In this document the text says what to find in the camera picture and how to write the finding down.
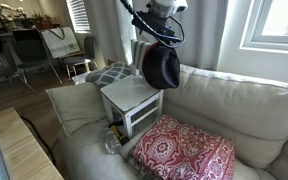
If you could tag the light wooden table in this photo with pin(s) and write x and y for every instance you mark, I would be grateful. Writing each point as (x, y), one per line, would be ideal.
(20, 146)

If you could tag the white curtain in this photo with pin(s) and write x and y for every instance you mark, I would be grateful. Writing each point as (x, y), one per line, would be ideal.
(204, 33)

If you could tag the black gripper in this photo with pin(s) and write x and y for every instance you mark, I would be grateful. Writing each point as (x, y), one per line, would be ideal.
(152, 25)

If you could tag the white window blinds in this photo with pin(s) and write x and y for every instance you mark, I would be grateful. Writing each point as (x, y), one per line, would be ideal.
(78, 15)

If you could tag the yellow and black object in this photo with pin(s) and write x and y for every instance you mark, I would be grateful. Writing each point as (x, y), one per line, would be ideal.
(117, 130)

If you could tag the clear plastic bottle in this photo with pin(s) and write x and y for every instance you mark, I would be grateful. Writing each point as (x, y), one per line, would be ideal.
(111, 143)

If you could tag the black felt hat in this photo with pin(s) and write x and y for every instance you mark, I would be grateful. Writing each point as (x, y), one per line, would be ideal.
(162, 68)

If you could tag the red patterned folded cloth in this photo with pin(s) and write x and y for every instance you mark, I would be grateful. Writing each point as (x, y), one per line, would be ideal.
(184, 150)

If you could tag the white tote bag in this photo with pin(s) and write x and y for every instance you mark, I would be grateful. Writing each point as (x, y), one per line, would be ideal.
(60, 41)

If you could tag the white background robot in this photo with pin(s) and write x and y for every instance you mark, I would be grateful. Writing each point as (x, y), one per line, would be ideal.
(10, 10)

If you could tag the white framed window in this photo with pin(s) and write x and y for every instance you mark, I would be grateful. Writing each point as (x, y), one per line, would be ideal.
(277, 23)

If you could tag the potted plant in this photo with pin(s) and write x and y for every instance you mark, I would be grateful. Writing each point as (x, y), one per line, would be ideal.
(43, 20)

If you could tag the grey upholstered chair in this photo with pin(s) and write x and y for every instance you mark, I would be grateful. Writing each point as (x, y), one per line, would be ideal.
(84, 56)

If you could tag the grey white lattice pillow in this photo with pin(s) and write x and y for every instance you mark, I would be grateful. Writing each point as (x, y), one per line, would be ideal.
(109, 75)

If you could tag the beige fabric sofa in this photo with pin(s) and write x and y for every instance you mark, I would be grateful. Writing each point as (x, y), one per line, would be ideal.
(237, 106)

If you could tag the plain beige cushion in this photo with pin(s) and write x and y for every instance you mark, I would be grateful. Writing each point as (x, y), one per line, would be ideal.
(75, 105)

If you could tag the grey striped towel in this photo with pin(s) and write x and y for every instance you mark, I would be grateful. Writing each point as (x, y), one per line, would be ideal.
(138, 55)

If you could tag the small white wooden chair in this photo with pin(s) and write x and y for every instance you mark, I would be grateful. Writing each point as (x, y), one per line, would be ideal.
(130, 96)

